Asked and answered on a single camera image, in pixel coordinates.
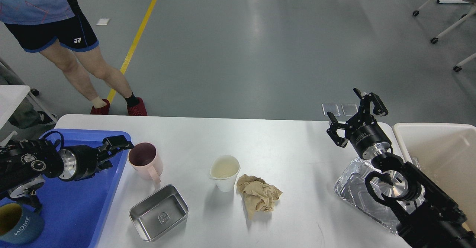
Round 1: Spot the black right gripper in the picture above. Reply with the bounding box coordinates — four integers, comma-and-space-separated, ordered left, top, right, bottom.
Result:
327, 88, 392, 160

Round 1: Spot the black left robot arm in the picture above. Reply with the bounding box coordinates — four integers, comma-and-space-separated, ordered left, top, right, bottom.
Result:
0, 131, 133, 213

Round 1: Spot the clear floor plate right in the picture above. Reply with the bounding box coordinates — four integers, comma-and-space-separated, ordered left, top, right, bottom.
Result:
341, 103, 358, 116

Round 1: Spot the stainless steel rectangular tray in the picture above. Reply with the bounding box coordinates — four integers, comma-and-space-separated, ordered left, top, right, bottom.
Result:
129, 185, 189, 242

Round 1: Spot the white side table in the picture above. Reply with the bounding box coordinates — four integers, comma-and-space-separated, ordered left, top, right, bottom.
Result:
0, 85, 58, 145

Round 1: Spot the white rolling chair base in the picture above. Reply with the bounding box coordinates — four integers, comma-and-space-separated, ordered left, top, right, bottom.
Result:
412, 0, 476, 73

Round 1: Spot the aluminium foil tray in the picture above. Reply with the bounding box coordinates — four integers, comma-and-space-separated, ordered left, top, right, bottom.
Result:
334, 158, 408, 235

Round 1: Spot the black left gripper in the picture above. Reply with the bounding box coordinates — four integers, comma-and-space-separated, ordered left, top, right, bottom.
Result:
58, 135, 135, 181

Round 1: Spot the clear floor plate left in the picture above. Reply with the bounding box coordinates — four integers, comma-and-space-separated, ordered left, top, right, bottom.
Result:
322, 103, 341, 116

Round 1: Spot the white paper cup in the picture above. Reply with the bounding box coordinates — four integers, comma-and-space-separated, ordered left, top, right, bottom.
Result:
209, 155, 240, 192

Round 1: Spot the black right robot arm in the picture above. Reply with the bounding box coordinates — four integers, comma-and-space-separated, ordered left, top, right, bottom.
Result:
327, 88, 475, 248

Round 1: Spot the blue plastic tray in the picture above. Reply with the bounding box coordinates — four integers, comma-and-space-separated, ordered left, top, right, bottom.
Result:
1, 150, 128, 248

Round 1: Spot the dark teal HOME mug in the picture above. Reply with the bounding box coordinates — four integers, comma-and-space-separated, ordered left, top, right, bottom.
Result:
0, 203, 45, 245

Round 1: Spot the clear floor plate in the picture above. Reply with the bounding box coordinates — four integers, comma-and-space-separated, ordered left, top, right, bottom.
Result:
341, 103, 358, 116
322, 103, 341, 116

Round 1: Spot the beige plastic bin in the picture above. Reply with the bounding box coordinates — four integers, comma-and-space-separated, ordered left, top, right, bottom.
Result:
393, 123, 476, 231

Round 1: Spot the crumpled brown paper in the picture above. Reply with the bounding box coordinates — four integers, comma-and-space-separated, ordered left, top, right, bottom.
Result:
236, 174, 283, 220

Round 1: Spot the person in blue shirt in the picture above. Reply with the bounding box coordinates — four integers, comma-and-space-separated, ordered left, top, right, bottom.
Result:
0, 0, 148, 116

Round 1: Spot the pink plastic mug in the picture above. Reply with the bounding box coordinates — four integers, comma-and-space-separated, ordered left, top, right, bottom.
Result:
128, 142, 164, 184

